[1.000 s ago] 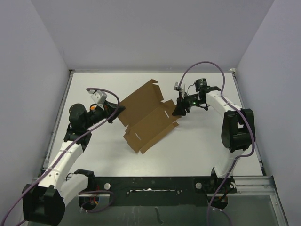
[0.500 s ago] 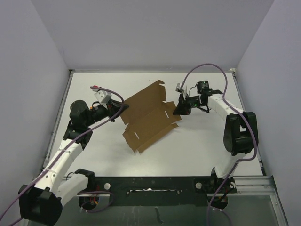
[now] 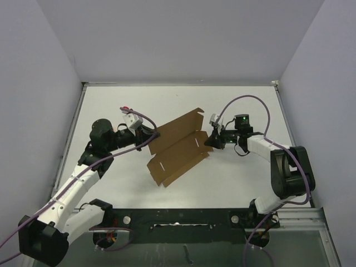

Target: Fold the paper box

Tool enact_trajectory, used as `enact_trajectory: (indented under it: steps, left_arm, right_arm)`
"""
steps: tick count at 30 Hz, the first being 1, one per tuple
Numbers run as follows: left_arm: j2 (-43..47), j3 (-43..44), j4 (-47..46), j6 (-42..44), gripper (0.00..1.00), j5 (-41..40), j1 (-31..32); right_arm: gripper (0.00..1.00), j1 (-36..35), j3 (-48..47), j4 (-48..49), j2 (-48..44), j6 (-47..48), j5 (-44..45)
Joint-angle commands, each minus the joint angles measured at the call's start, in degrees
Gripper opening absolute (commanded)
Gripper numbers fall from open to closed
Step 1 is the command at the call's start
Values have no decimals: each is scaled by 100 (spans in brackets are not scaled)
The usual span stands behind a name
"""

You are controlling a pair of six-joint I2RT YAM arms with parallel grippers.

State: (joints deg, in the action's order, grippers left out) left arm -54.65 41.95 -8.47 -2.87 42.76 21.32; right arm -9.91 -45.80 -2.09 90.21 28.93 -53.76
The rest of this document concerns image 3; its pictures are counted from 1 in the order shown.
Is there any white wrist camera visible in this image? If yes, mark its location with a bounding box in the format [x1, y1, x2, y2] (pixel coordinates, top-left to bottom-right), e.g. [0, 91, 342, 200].
[123, 113, 143, 130]
[209, 113, 223, 132]

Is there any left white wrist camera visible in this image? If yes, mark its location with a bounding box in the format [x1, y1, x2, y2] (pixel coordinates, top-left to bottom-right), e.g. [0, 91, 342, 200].
[123, 113, 143, 130]

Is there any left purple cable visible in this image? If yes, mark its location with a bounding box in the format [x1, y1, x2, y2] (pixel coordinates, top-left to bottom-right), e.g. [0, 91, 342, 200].
[0, 107, 158, 253]

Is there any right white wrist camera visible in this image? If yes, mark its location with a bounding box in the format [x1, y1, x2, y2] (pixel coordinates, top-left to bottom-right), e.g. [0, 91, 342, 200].
[209, 113, 223, 132]

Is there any brown cardboard box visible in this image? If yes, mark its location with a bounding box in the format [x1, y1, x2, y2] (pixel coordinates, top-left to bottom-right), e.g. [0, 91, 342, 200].
[147, 108, 213, 187]

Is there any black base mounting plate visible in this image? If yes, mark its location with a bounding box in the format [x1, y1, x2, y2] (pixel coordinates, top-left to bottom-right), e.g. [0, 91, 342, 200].
[92, 208, 280, 250]

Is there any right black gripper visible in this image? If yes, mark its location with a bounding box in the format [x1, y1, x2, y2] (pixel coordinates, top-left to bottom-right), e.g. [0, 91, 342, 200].
[205, 124, 240, 151]

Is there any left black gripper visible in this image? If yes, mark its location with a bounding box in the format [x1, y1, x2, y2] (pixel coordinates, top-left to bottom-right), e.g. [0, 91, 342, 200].
[106, 123, 160, 152]

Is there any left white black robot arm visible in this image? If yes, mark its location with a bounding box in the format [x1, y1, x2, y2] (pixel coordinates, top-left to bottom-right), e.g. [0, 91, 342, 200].
[18, 114, 159, 266]

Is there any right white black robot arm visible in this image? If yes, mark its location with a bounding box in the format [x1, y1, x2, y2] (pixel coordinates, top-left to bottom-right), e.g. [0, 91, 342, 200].
[204, 114, 315, 228]

